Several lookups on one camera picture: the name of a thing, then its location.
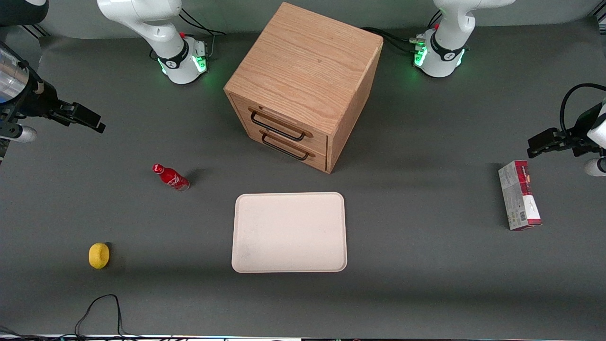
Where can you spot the wooden two-drawer cabinet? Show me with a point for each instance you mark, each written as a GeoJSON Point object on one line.
{"type": "Point", "coordinates": [303, 61]}

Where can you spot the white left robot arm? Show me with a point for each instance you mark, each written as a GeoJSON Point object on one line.
{"type": "Point", "coordinates": [450, 42]}

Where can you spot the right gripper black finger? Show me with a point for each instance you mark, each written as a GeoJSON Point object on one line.
{"type": "Point", "coordinates": [92, 125]}
{"type": "Point", "coordinates": [85, 112]}

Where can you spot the red cola bottle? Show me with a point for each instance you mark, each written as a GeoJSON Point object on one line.
{"type": "Point", "coordinates": [171, 178]}

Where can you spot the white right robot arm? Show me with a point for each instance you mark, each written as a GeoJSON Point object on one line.
{"type": "Point", "coordinates": [142, 19]}

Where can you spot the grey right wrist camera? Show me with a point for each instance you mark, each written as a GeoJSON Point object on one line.
{"type": "Point", "coordinates": [22, 133]}

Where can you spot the yellow lemon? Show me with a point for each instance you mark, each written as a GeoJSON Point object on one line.
{"type": "Point", "coordinates": [99, 255]}

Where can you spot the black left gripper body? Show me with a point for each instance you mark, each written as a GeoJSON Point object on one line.
{"type": "Point", "coordinates": [578, 139]}

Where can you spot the wooden cabinet door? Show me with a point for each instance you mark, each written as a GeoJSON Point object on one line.
{"type": "Point", "coordinates": [289, 118]}

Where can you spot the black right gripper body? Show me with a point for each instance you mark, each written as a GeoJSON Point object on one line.
{"type": "Point", "coordinates": [39, 103]}

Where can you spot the grey and red carton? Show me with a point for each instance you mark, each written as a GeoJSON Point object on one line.
{"type": "Point", "coordinates": [518, 196]}

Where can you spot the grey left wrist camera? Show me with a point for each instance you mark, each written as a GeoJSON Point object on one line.
{"type": "Point", "coordinates": [596, 167]}

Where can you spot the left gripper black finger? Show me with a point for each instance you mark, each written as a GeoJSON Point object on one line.
{"type": "Point", "coordinates": [544, 150]}
{"type": "Point", "coordinates": [544, 137]}

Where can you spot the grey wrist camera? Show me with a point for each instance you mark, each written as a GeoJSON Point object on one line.
{"type": "Point", "coordinates": [596, 167]}
{"type": "Point", "coordinates": [22, 133]}

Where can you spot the cream plastic tray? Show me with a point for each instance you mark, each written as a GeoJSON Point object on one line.
{"type": "Point", "coordinates": [289, 232]}

